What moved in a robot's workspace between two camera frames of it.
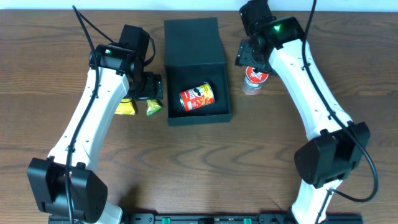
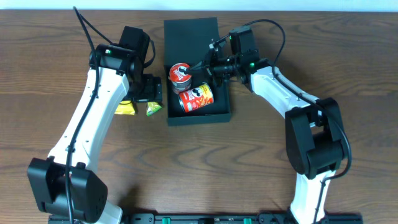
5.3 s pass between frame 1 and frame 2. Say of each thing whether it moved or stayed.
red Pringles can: stayed
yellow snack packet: stayed
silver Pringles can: moved
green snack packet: stayed
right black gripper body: moved
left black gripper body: stayed
